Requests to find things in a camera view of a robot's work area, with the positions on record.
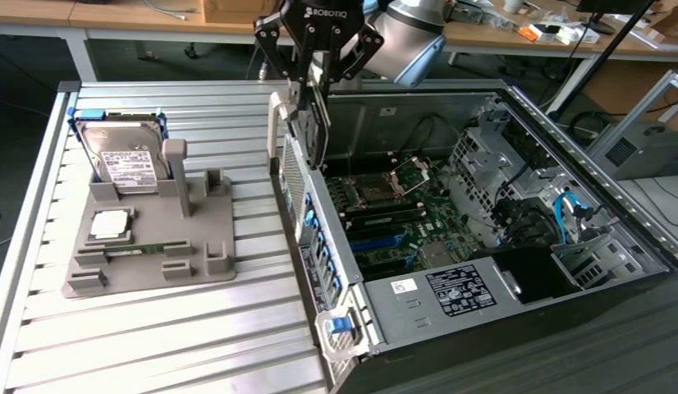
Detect green motherboard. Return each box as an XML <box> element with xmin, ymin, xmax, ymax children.
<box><xmin>320</xmin><ymin>155</ymin><xmax>482</xmax><ymax>280</ymax></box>

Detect silver slotted disk bay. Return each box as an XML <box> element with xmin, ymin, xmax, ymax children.
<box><xmin>551</xmin><ymin>237</ymin><xmax>646</xmax><ymax>288</ymax></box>

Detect green RAM stick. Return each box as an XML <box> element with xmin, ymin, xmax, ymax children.
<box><xmin>77</xmin><ymin>240</ymin><xmax>187</xmax><ymax>258</ymax></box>

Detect grey plastic parts rack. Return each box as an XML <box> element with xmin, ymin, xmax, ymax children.
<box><xmin>61</xmin><ymin>138</ymin><xmax>239</xmax><ymax>300</ymax></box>

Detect flat white box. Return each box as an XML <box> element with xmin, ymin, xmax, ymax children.
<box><xmin>556</xmin><ymin>26</ymin><xmax>602</xmax><ymax>45</ymax></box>

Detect blue disk carrier bracket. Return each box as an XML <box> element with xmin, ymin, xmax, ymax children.
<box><xmin>67</xmin><ymin>107</ymin><xmax>169</xmax><ymax>140</ymax></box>

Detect light blue wire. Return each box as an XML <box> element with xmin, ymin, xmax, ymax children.
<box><xmin>554</xmin><ymin>190</ymin><xmax>583</xmax><ymax>247</ymax></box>

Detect graphics card with metal bracket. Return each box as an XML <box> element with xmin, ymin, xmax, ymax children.
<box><xmin>287</xmin><ymin>51</ymin><xmax>334</xmax><ymax>170</ymax></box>

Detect thin grey cable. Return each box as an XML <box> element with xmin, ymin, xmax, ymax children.
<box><xmin>144</xmin><ymin>0</ymin><xmax>200</xmax><ymax>21</ymax></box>

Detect blue expansion slot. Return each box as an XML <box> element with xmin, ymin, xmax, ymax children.
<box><xmin>350</xmin><ymin>234</ymin><xmax>408</xmax><ymax>252</ymax></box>

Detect brown cardboard box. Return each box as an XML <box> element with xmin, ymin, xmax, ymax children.
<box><xmin>201</xmin><ymin>0</ymin><xmax>278</xmax><ymax>25</ymax></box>

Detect grey power supply unit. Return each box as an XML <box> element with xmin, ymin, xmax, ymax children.
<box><xmin>363</xmin><ymin>258</ymin><xmax>523</xmax><ymax>346</ymax></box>

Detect black slanted tripod pole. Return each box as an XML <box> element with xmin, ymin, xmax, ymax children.
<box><xmin>544</xmin><ymin>0</ymin><xmax>661</xmax><ymax>122</ymax></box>

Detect black monitor with stand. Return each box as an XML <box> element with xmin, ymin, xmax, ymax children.
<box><xmin>576</xmin><ymin>0</ymin><xmax>655</xmax><ymax>36</ymax></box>

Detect wooden desk with grey frame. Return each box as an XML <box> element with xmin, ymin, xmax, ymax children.
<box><xmin>0</xmin><ymin>0</ymin><xmax>318</xmax><ymax>83</ymax></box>

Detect silver CPU chip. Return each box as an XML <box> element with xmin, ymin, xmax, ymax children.
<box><xmin>88</xmin><ymin>211</ymin><xmax>135</xmax><ymax>239</ymax></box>

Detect open black PC case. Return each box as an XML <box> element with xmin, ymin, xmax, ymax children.
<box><xmin>266</xmin><ymin>79</ymin><xmax>678</xmax><ymax>394</ymax></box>

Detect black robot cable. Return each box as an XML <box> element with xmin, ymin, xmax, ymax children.
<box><xmin>250</xmin><ymin>39</ymin><xmax>288</xmax><ymax>81</ymax></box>

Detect silver hard disk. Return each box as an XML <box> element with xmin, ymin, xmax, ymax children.
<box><xmin>77</xmin><ymin>118</ymin><xmax>169</xmax><ymax>196</ymax></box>

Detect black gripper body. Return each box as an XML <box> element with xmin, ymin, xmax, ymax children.
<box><xmin>280</xmin><ymin>0</ymin><xmax>367</xmax><ymax>53</ymax></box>

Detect silver perforated disk bay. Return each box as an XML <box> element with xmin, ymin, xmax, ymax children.
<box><xmin>447</xmin><ymin>102</ymin><xmax>570</xmax><ymax>210</ymax></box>

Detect metal socket cover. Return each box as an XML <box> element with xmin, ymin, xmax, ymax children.
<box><xmin>390</xmin><ymin>158</ymin><xmax>431</xmax><ymax>194</ymax></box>

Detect CPU socket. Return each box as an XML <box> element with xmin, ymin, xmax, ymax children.
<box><xmin>348</xmin><ymin>174</ymin><xmax>406</xmax><ymax>206</ymax></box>

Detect grey computer tower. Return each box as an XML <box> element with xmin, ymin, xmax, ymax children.
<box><xmin>587</xmin><ymin>121</ymin><xmax>678</xmax><ymax>181</ymax></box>

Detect cluttered wooden desk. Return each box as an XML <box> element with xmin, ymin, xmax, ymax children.
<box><xmin>442</xmin><ymin>0</ymin><xmax>678</xmax><ymax>112</ymax></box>

